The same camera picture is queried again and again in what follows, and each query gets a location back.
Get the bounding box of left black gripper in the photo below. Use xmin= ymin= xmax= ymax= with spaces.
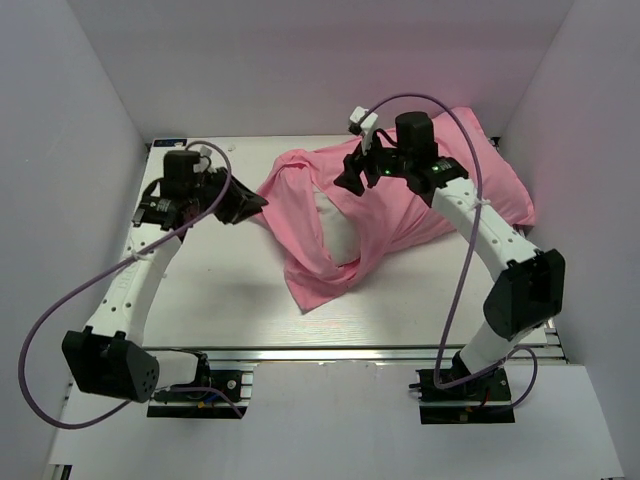
xmin=190 ymin=166 xmax=269 ymax=226

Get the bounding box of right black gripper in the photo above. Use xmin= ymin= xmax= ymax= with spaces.
xmin=332 ymin=128 xmax=411 ymax=198

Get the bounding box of pink pillowcase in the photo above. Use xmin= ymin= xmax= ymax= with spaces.
xmin=258 ymin=107 xmax=536 ymax=312

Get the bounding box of white pillow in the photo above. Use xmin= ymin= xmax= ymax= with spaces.
xmin=313 ymin=188 xmax=360 ymax=266

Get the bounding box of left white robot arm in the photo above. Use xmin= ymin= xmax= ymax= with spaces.
xmin=62 ymin=150 xmax=268 ymax=403

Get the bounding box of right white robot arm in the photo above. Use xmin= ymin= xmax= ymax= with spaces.
xmin=334 ymin=107 xmax=566 ymax=399

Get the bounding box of left blue corner label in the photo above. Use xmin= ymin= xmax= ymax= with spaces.
xmin=152 ymin=138 xmax=187 ymax=148

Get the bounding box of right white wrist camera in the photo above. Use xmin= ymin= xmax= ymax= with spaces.
xmin=348 ymin=106 xmax=378 ymax=154

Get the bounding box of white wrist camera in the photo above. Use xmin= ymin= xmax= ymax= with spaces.
xmin=195 ymin=146 xmax=213 ymax=175
xmin=348 ymin=106 xmax=378 ymax=154

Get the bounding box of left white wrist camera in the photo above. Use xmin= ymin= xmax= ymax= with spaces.
xmin=195 ymin=146 xmax=213 ymax=175

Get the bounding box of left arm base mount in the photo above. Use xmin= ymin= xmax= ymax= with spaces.
xmin=146 ymin=364 xmax=253 ymax=420

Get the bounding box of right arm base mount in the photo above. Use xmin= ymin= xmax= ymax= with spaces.
xmin=408 ymin=368 xmax=515 ymax=425

